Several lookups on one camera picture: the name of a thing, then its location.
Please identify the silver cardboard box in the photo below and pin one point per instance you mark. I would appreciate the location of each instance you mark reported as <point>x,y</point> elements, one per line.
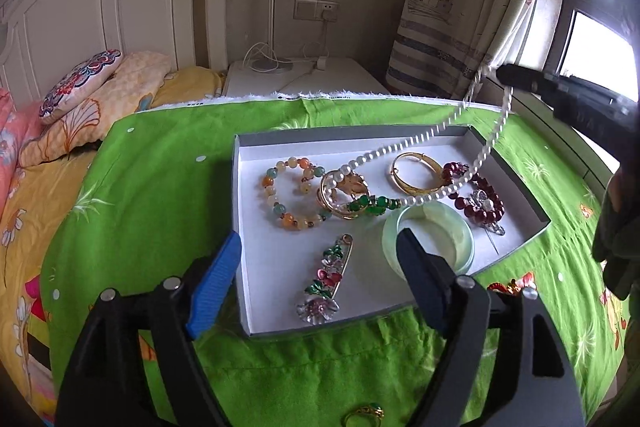
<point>280,257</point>

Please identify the pink floral quilt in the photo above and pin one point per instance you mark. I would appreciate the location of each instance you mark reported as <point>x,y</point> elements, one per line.
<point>10,132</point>

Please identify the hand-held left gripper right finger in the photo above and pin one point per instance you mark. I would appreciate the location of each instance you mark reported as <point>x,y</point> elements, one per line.
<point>425,277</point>

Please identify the green printed blanket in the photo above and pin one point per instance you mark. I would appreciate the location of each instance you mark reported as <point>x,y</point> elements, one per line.
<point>165,207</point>

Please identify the person's right forearm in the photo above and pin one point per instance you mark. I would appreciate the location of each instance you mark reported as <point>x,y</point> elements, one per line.
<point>617,247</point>

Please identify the flower safety pin brooch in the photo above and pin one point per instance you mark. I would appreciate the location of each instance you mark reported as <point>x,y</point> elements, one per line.
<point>320,307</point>

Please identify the slim floor lamp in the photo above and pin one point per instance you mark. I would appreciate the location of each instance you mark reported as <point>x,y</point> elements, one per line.
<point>273,7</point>

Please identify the yellow bed sheet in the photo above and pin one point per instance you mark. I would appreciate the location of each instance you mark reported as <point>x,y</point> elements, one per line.
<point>40,207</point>

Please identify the wall socket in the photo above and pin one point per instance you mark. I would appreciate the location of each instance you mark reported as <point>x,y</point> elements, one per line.
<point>312,9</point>

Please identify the white headboard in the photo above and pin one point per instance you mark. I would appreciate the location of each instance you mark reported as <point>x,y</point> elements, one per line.
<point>125,7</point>

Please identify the peach patterned pillow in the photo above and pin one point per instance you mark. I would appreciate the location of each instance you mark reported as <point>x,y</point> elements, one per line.
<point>125,82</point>

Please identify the printed curtain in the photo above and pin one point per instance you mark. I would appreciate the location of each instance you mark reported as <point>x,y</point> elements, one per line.
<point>450,7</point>

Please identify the red gold ornament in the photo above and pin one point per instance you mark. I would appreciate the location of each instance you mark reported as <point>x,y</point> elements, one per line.
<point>510,288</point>

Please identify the silver brooch with pearl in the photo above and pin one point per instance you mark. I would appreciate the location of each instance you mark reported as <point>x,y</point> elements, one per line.
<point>482,202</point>

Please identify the pale green jade bangle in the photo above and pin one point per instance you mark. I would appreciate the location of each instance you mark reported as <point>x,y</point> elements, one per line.
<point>450,217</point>

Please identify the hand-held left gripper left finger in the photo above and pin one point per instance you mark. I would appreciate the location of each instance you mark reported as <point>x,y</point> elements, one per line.
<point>215,287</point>

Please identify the wide gold bangle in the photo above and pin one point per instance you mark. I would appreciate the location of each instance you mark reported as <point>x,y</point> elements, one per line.
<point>414,193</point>

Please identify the gold and pearl bangle set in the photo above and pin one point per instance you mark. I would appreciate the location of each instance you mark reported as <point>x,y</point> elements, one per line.
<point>350,182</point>

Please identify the embroidered pillow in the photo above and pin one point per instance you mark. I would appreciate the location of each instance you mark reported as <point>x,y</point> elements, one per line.
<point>80,79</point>

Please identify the white nightstand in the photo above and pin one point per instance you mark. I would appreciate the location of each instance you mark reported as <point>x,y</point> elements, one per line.
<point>350,82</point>

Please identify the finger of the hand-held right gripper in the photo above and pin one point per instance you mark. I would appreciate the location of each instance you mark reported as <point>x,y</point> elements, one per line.
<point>525,78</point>

